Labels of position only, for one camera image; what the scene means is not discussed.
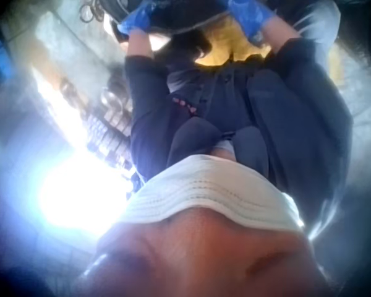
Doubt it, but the person's right hand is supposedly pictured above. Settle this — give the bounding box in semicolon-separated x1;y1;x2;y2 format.
226;0;278;48

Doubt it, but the person's left hand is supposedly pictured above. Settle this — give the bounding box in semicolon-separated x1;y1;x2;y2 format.
116;0;155;35

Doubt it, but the yellow cloth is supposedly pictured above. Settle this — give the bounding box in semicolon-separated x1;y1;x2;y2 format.
195;15;280;67

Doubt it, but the pale blue cloth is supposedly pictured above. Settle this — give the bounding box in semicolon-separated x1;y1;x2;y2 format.
292;0;341;64

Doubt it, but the shelf with goods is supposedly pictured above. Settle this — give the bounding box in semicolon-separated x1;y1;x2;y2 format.
59;72;137;187

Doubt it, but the coil of dark cables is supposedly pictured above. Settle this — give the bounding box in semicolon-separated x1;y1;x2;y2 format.
79;0;113;24

